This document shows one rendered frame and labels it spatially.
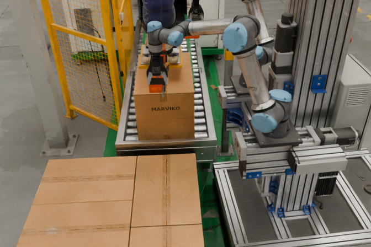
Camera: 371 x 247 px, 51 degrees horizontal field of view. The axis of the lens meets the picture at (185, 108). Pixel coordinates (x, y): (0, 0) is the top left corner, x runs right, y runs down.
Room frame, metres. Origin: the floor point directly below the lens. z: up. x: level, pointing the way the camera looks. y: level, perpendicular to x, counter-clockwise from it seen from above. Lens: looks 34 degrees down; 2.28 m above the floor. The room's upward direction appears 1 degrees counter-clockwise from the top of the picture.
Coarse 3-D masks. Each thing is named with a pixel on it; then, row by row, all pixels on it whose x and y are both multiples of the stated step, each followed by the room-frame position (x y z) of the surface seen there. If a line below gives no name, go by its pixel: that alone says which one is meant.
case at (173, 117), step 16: (144, 80) 2.31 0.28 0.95; (176, 80) 2.30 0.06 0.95; (192, 80) 2.29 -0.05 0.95; (144, 96) 2.14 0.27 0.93; (160, 96) 2.14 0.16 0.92; (176, 96) 2.14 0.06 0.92; (192, 96) 2.14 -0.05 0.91; (144, 112) 2.14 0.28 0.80; (160, 112) 2.14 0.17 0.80; (176, 112) 2.14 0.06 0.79; (192, 112) 2.14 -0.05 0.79; (144, 128) 2.13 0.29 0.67; (160, 128) 2.14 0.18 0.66; (176, 128) 2.14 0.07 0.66; (192, 128) 2.14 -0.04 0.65
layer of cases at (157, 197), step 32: (64, 160) 1.96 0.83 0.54; (96, 160) 1.95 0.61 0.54; (128, 160) 1.95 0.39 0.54; (160, 160) 1.94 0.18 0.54; (192, 160) 1.93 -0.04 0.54; (64, 192) 1.67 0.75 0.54; (96, 192) 1.66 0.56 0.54; (128, 192) 1.66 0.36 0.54; (160, 192) 1.65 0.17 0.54; (192, 192) 1.64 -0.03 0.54; (32, 224) 1.43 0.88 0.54; (64, 224) 1.43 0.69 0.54; (96, 224) 1.42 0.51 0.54; (128, 224) 1.42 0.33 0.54; (160, 224) 1.41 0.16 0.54; (192, 224) 1.41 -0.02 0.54
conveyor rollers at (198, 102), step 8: (184, 40) 3.89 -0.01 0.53; (192, 40) 3.90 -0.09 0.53; (184, 48) 3.71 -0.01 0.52; (192, 48) 3.65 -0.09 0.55; (192, 56) 3.46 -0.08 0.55; (136, 64) 3.35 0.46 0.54; (200, 96) 2.73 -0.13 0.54; (200, 104) 2.64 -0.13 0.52; (200, 112) 2.48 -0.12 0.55; (200, 120) 2.38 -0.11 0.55; (136, 128) 2.29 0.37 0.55; (200, 128) 2.28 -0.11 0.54; (128, 136) 2.20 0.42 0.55; (136, 136) 2.20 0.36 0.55; (200, 136) 2.19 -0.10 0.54
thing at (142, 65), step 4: (144, 48) 2.54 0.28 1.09; (148, 48) 2.50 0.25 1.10; (140, 56) 2.42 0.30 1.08; (144, 56) 2.41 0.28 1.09; (148, 56) 2.37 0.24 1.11; (140, 60) 2.36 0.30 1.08; (140, 64) 2.30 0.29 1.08; (144, 64) 2.30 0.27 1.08; (148, 64) 2.30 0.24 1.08; (140, 68) 2.27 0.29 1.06; (144, 68) 2.27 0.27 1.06
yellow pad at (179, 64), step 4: (180, 48) 2.54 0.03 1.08; (180, 52) 2.47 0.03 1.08; (168, 56) 2.41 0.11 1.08; (172, 56) 2.37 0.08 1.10; (180, 56) 2.41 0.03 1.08; (180, 60) 2.35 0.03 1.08; (168, 64) 2.30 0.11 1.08; (172, 64) 2.30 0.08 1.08; (176, 64) 2.30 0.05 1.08; (180, 64) 2.30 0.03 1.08
